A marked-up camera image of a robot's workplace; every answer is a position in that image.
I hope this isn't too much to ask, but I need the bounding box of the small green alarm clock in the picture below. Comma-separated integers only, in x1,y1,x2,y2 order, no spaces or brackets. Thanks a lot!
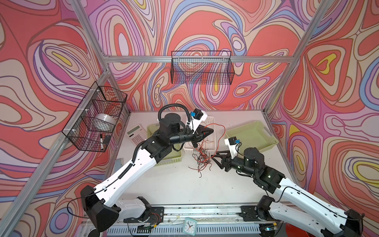
182,218,197,236

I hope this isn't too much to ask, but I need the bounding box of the black wire basket wall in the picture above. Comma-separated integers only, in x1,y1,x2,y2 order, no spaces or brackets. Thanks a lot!
62,82,127,153
170,49,235,85

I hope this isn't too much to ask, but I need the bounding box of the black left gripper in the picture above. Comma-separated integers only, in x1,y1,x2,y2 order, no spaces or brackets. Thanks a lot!
167,126,214,150

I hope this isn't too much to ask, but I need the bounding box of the small green perforated basket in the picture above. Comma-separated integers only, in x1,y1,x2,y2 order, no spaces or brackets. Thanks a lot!
147,123,182,166

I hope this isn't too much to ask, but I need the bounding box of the white desk calculator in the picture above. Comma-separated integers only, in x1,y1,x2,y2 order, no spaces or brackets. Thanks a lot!
126,124,147,146

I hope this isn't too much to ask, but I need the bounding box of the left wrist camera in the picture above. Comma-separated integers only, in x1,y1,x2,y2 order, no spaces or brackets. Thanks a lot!
187,109,208,132

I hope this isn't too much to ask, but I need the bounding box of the black wire basket back wall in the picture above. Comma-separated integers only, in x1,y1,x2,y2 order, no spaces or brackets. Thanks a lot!
170,49,235,85

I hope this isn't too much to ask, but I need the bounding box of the white perforated basket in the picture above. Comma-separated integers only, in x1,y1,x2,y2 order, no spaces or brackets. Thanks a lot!
183,116,217,155

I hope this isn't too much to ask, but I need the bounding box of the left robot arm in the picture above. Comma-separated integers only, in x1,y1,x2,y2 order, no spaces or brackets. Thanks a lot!
79,103,214,234

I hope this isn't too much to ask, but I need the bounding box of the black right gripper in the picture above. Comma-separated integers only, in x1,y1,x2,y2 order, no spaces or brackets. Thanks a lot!
211,150,257,177

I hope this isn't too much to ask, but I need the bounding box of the black wire basket left wall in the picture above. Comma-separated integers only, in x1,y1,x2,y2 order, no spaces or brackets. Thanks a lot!
62,82,127,153

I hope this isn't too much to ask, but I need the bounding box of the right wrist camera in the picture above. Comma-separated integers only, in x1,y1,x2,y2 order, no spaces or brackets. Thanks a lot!
224,136,240,159

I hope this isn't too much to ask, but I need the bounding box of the red cable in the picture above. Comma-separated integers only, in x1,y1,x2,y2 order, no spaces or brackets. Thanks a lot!
189,122,226,178

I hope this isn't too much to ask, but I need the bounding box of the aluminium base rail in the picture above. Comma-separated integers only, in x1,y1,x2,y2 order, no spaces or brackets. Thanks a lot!
79,202,300,237

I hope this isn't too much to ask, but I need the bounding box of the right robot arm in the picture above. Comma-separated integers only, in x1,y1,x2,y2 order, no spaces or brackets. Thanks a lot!
213,146,364,237

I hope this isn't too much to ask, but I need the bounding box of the large green perforated basket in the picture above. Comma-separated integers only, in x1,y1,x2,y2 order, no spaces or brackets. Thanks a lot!
226,121,278,154

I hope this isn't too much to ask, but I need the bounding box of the black cable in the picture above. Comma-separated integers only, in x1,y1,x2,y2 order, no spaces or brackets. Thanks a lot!
191,142,212,172

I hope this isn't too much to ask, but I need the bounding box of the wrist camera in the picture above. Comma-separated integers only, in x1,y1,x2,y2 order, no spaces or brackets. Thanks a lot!
187,109,208,132
224,136,240,159

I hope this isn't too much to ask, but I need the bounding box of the red bucket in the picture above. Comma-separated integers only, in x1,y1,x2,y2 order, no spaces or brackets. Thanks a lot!
285,223,303,237

